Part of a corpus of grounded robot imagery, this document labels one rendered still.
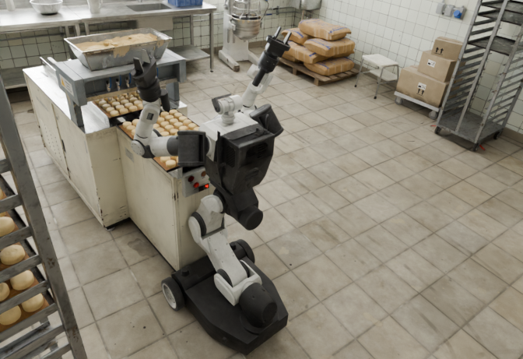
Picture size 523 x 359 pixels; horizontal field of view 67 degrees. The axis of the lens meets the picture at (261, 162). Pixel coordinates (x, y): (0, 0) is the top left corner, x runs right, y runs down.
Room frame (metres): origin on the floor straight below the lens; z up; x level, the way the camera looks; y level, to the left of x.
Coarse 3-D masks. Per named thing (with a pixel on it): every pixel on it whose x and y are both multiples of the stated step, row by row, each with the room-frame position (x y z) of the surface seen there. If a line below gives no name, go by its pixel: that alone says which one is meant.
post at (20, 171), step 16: (0, 80) 0.64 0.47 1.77; (0, 96) 0.64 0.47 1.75; (0, 112) 0.63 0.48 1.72; (0, 128) 0.63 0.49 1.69; (16, 128) 0.65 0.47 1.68; (16, 144) 0.64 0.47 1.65; (16, 160) 0.63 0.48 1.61; (16, 176) 0.63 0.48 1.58; (32, 192) 0.64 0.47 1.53; (32, 208) 0.63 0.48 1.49; (32, 224) 0.63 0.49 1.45; (48, 240) 0.64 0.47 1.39; (48, 256) 0.63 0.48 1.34; (48, 272) 0.63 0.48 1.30; (64, 288) 0.64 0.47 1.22; (64, 304) 0.64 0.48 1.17; (64, 320) 0.63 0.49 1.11; (80, 336) 0.65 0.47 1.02; (80, 352) 0.64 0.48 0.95
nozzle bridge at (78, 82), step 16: (64, 64) 2.27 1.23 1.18; (80, 64) 2.29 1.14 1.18; (160, 64) 2.41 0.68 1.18; (176, 64) 2.53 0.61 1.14; (64, 80) 2.17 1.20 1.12; (80, 80) 2.06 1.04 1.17; (96, 80) 2.20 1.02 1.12; (112, 80) 2.27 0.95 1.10; (160, 80) 2.45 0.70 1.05; (176, 80) 2.52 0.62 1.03; (80, 96) 2.05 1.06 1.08; (96, 96) 2.14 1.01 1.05; (112, 96) 2.21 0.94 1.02; (176, 96) 2.59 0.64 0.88; (80, 112) 2.14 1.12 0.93
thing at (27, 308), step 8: (40, 296) 0.67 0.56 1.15; (24, 304) 0.64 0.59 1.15; (32, 304) 0.64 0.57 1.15; (40, 304) 0.65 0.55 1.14; (48, 304) 0.66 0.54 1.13; (8, 312) 0.61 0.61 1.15; (16, 312) 0.61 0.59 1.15; (24, 312) 0.63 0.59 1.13; (32, 312) 0.63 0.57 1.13; (0, 320) 0.59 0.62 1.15; (8, 320) 0.59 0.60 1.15; (16, 320) 0.60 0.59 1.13; (0, 328) 0.58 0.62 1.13; (8, 328) 0.58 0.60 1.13
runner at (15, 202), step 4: (12, 196) 0.64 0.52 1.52; (16, 196) 0.64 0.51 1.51; (0, 200) 0.62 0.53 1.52; (4, 200) 0.63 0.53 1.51; (8, 200) 0.63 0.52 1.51; (12, 200) 0.64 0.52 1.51; (16, 200) 0.64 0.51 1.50; (0, 204) 0.62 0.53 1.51; (4, 204) 0.62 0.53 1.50; (8, 204) 0.63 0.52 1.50; (12, 204) 0.63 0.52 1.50; (16, 204) 0.64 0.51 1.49; (20, 204) 0.64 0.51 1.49; (0, 208) 0.62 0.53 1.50; (4, 208) 0.62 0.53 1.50; (8, 208) 0.63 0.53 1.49; (12, 208) 0.63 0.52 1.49; (0, 212) 0.62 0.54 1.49
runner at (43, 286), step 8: (32, 288) 0.62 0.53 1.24; (40, 288) 0.63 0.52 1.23; (48, 288) 0.64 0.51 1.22; (16, 296) 0.59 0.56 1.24; (24, 296) 0.60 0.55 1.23; (32, 296) 0.62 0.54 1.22; (0, 304) 0.57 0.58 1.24; (8, 304) 0.58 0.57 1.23; (16, 304) 0.59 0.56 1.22; (0, 312) 0.56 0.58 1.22
